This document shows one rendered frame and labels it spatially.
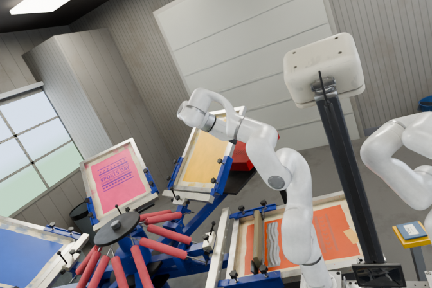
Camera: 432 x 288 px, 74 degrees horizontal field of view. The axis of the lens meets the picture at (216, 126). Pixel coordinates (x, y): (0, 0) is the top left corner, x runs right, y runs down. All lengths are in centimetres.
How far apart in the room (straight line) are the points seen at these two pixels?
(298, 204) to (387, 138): 34
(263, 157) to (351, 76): 34
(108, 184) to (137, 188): 31
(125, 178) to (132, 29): 315
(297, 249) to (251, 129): 42
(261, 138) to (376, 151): 35
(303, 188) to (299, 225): 12
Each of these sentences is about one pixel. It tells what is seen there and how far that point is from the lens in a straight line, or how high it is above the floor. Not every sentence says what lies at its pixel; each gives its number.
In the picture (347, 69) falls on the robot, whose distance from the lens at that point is 87.
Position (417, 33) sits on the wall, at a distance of 458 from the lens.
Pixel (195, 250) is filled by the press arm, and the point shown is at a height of 104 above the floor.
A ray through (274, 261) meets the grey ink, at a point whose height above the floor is 96.
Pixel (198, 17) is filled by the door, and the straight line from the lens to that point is 474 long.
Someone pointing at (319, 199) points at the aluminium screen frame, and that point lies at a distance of 201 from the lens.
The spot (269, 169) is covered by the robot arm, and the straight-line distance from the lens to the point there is 89.
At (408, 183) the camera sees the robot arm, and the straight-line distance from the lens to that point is 106.
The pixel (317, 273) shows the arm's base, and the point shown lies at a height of 125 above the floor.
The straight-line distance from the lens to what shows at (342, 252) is 171.
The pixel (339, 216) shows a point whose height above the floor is 95.
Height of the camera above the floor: 215
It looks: 15 degrees down
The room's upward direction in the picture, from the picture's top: 23 degrees counter-clockwise
